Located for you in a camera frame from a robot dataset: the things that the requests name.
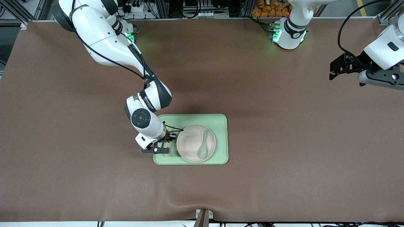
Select light green rectangular tray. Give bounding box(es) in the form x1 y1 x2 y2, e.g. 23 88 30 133
153 114 229 165

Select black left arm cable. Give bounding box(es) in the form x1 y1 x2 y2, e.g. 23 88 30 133
338 0 389 60

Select beige round plate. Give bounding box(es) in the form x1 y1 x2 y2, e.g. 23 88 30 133
176 124 217 163

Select grey-green plastic spoon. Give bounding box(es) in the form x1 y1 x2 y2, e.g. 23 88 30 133
198 130 209 159

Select white power strip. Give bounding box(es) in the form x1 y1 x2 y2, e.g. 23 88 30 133
128 3 151 14

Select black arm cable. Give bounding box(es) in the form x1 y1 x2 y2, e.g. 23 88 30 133
338 0 389 60
71 3 184 131

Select orange packaged snacks pile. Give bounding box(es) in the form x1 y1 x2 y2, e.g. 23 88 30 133
252 0 292 18

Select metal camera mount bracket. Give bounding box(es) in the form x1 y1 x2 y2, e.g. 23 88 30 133
193 209 214 227

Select brown table mat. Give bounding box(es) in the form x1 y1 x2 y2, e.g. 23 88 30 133
0 17 404 223

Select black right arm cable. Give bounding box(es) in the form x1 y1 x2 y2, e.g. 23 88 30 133
71 3 184 131

